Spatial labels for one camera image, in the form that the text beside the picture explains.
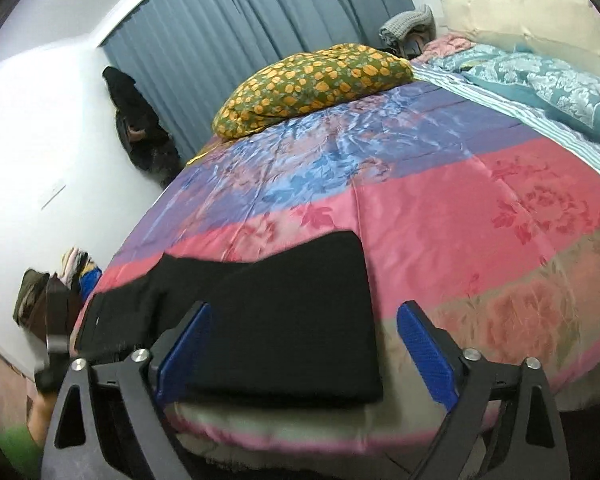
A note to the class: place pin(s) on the teal patterned blanket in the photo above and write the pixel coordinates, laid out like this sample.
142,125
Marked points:
540,80

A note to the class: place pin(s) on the bed with colourful striped bedspread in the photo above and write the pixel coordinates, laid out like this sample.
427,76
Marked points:
430,210

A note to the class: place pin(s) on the black pants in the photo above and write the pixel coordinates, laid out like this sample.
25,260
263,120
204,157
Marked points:
290,320

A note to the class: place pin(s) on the cream padded headboard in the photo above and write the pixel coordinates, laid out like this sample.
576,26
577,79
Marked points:
520,15

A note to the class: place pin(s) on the dark hanging clothes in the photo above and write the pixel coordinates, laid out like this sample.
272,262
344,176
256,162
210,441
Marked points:
140,130

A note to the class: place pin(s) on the brown wooden nightstand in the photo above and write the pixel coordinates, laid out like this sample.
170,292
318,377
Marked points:
62,305

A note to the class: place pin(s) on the grey knitted cloth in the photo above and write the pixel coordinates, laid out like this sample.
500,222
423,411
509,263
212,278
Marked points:
405,22

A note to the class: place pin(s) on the blue-grey curtain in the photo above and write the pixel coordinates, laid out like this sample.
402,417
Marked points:
230,25

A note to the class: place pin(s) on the pile of colourful clothes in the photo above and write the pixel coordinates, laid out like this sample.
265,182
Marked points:
75,265

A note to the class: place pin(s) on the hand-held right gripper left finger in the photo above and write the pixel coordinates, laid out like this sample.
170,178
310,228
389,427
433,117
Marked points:
182,355

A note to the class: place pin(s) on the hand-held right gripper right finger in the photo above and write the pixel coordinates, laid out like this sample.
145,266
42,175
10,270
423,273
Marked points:
425,355

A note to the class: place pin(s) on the olive cloth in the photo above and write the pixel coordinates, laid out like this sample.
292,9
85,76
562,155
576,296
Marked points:
30,295

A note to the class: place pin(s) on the green pillow with orange flowers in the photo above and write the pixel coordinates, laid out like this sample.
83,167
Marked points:
305,85

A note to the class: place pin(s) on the pink crumpled cloth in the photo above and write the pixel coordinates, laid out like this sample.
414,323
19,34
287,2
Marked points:
445,45

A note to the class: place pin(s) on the person's left forearm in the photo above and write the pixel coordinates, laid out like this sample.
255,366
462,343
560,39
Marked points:
40,415

